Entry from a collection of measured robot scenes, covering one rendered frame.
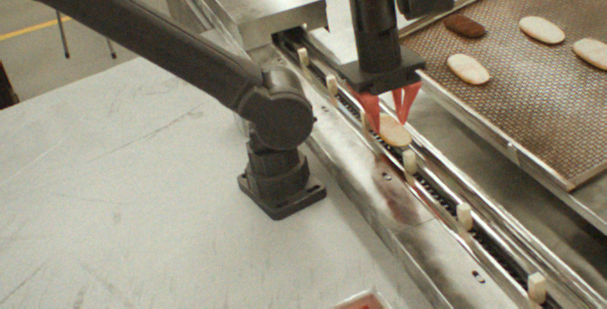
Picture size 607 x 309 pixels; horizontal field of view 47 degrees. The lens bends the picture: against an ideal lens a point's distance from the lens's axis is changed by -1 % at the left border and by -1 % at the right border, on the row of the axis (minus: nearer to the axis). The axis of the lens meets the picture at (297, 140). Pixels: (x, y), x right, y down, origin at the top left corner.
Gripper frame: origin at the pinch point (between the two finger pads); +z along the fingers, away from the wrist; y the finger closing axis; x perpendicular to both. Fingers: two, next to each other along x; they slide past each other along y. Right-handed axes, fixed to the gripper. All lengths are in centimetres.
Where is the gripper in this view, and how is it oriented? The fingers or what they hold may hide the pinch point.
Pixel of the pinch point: (388, 123)
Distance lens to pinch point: 98.7
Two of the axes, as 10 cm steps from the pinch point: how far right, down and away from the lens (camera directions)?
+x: -3.3, -4.3, 8.4
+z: 1.8, 8.4, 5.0
